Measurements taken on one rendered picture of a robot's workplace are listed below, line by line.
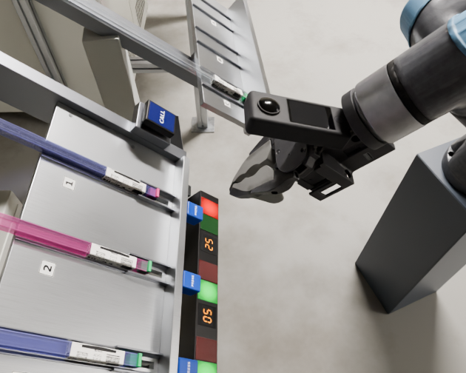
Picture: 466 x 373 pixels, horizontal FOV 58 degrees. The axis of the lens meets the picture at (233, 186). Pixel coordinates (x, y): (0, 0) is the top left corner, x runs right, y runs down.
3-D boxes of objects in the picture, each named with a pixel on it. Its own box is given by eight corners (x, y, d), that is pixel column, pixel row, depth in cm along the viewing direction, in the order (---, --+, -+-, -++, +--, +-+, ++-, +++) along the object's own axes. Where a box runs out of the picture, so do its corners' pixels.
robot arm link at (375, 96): (396, 101, 39) (378, 46, 44) (354, 126, 42) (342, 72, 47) (434, 137, 43) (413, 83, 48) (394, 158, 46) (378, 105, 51)
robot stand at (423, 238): (401, 243, 138) (483, 128, 93) (436, 291, 128) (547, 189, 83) (354, 263, 134) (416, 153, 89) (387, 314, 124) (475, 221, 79)
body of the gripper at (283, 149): (316, 205, 54) (402, 162, 47) (270, 179, 49) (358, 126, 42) (309, 158, 58) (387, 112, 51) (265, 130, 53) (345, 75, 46)
